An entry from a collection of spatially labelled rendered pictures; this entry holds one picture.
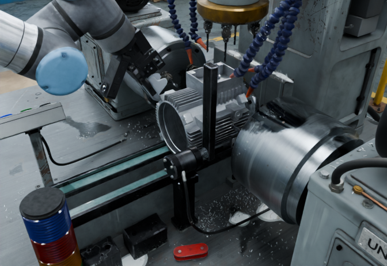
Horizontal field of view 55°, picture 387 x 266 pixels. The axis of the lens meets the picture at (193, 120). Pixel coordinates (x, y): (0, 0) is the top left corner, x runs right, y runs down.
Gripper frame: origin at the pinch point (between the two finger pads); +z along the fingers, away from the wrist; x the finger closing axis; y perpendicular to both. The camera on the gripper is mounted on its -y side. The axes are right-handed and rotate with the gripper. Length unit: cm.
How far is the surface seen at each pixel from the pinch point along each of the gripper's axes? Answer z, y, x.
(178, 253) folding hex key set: 17.7, -22.9, -28.0
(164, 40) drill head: 0.6, 16.5, 18.3
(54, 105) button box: -10.8, -20.4, 13.3
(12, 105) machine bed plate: 11, -38, 73
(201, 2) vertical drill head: -15.3, 23.3, -3.9
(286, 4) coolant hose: -19.6, 26.6, -30.0
